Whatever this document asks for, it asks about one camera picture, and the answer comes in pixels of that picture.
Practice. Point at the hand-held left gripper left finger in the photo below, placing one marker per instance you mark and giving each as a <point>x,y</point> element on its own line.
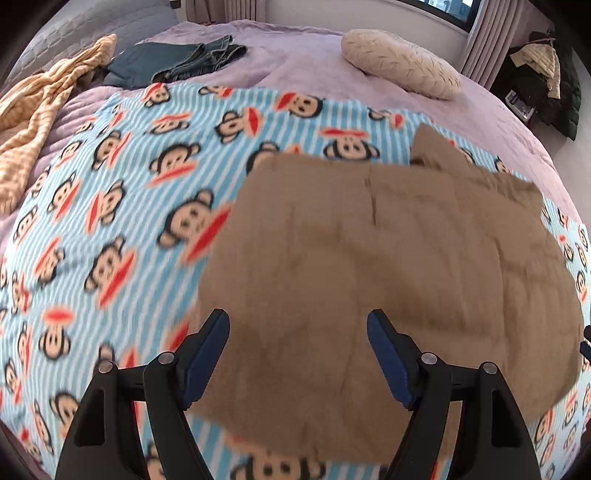
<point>203,360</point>

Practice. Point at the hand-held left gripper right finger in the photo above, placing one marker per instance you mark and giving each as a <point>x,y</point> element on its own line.
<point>392,360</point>

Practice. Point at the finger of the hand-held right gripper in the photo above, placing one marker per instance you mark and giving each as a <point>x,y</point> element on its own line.
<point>586,353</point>

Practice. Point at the tan padded jacket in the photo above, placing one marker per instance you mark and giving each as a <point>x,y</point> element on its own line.
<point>369,258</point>

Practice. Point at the monkey print striped blanket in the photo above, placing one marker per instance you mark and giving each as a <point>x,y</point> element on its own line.
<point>138,207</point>

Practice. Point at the hanging black coat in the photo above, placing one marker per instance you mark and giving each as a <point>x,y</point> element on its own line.
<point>561,110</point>

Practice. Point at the small grey box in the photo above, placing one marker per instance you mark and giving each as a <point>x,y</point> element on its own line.
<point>521,105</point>

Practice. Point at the hanging beige down jacket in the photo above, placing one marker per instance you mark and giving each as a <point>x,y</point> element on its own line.
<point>540,64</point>

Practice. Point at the round cream cushion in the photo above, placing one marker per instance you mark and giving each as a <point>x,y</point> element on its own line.
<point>397,62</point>

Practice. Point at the yellow striped garment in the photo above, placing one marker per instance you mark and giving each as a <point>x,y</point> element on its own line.
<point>41,106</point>

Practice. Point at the dark blue jeans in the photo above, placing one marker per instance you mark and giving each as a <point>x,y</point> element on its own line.
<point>175,60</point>

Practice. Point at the purple bedspread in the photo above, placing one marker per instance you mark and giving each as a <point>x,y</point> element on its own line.
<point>300,60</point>

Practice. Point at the grey curtain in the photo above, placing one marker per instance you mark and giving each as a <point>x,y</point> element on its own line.
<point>240,9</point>
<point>487,41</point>

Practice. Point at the grey padded headboard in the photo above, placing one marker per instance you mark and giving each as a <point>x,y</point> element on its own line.
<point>92,27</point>

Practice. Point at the dark framed window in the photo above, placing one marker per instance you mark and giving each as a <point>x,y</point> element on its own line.
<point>448,11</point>

